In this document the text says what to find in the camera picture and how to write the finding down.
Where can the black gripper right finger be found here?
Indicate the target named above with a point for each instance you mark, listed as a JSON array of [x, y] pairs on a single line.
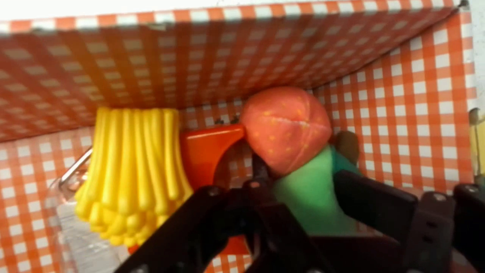
[[445, 232]]

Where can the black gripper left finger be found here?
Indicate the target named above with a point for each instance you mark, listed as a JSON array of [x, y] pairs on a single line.
[[202, 228]]

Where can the clear plastic piece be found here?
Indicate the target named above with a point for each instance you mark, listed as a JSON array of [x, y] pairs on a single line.
[[81, 237]]

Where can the yellow toy fries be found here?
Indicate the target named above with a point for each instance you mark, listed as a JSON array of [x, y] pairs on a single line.
[[131, 167]]

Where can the orange fries holder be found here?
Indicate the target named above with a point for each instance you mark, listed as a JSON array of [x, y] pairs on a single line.
[[210, 152]]

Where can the green plushy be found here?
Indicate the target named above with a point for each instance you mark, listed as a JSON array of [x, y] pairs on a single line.
[[313, 198]]

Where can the red checkered cardboard box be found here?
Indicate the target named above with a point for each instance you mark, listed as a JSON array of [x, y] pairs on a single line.
[[202, 55]]

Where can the red orange plush ball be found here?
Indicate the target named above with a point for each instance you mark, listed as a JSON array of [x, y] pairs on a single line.
[[285, 129]]

